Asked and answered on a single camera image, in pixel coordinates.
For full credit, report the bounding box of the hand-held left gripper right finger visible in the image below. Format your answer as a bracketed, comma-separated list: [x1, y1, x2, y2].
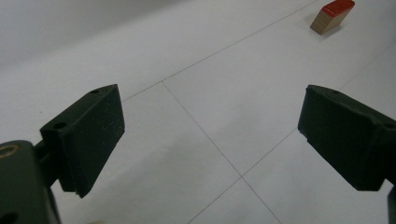
[297, 84, 396, 192]

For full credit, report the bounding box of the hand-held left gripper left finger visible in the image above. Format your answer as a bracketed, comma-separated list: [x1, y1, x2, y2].
[39, 83, 126, 199]

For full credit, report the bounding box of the red topped wooden block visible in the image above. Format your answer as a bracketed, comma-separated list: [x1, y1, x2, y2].
[309, 0, 356, 36]

